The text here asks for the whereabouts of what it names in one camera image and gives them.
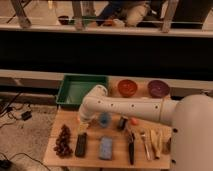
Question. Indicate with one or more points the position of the black remote control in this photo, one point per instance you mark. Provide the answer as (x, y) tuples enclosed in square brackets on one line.
[(80, 149)]

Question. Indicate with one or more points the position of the yellow banana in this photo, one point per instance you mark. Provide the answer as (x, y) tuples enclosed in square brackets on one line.
[(156, 141)]

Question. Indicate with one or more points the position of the green plastic tray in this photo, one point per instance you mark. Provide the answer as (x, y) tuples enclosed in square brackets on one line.
[(73, 88)]

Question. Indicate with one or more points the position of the person in background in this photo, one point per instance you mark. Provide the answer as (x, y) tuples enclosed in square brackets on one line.
[(132, 11)]

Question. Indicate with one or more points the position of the bunch of dark grapes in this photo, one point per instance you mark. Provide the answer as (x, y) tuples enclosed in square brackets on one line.
[(62, 147)]

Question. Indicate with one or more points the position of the black handled knife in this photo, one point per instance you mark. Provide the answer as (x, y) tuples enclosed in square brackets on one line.
[(131, 147)]

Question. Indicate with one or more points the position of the purple bowl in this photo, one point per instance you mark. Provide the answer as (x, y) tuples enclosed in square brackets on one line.
[(158, 89)]

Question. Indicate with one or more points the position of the orange carrot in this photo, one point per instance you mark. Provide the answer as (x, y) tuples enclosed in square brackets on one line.
[(134, 121)]

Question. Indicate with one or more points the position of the red bowl on shelf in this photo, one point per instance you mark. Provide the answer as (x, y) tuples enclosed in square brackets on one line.
[(108, 23)]

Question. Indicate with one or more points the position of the green tray on shelf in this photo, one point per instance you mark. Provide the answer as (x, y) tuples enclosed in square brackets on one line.
[(85, 21)]

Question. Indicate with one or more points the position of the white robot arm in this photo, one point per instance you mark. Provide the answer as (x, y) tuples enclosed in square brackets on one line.
[(191, 120)]

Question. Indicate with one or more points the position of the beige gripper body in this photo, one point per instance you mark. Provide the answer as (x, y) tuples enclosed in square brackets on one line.
[(83, 126)]

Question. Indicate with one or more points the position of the metal spoon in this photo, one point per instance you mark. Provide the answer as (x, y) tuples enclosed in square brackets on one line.
[(143, 137)]

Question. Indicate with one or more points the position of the blue sponge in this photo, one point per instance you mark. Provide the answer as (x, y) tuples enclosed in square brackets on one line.
[(105, 149)]

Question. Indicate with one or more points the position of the dark bowl on shelf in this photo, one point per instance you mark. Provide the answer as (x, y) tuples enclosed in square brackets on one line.
[(63, 20)]

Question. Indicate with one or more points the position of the blue cup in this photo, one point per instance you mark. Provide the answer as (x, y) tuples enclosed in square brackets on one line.
[(104, 120)]

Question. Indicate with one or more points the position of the black power adapter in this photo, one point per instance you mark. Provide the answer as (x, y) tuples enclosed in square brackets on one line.
[(26, 115)]

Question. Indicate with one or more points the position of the small dark can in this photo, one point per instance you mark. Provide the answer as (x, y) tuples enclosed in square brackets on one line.
[(122, 123)]

